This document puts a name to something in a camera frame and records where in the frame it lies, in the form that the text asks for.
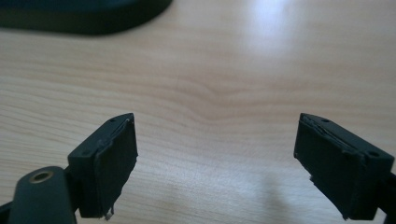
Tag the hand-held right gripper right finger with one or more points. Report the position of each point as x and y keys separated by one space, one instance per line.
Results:
x=339 y=168

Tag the dark round object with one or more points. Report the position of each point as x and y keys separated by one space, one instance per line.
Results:
x=77 y=15

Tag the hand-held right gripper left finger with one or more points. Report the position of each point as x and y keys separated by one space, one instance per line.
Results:
x=107 y=165

